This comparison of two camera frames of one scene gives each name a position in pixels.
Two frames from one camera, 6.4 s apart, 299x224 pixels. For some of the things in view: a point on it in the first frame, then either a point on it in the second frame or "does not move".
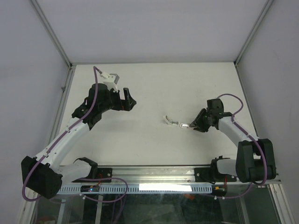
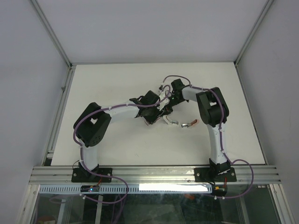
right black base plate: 206,175 does not move
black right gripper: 199,126 → 167,110
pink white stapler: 184,125 does not move
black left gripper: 125,105 → 158,114
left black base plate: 102,173 does not move
